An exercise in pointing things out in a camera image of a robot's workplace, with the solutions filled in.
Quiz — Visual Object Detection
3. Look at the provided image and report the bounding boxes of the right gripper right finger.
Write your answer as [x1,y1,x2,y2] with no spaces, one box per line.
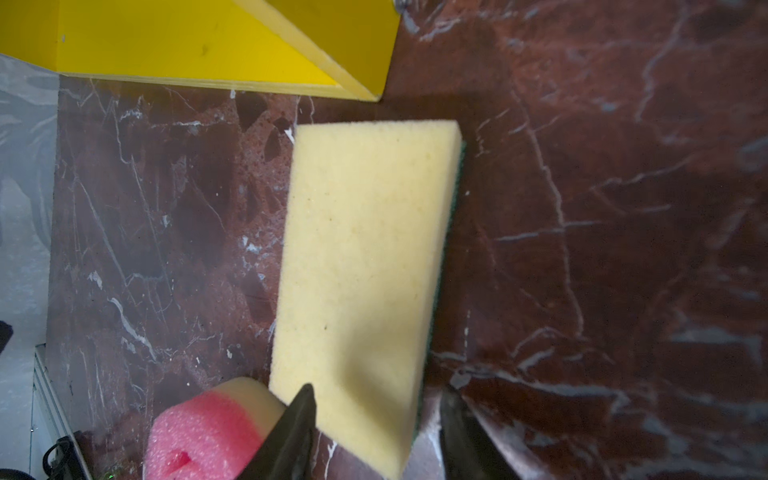
[439,386,521,480]

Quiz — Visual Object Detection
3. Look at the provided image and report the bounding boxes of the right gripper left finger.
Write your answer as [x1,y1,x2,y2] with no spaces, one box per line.
[236,383,317,480]

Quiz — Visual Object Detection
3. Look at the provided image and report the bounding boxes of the yellow sponge green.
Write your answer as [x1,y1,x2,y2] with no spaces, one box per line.
[269,120,463,479]

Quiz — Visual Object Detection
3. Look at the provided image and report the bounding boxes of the yellow shelf pink blue boards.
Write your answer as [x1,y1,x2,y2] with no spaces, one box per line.
[1,0,400,102]

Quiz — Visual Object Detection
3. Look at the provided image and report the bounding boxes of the pink round sponge left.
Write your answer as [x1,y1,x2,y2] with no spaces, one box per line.
[143,377,286,480]

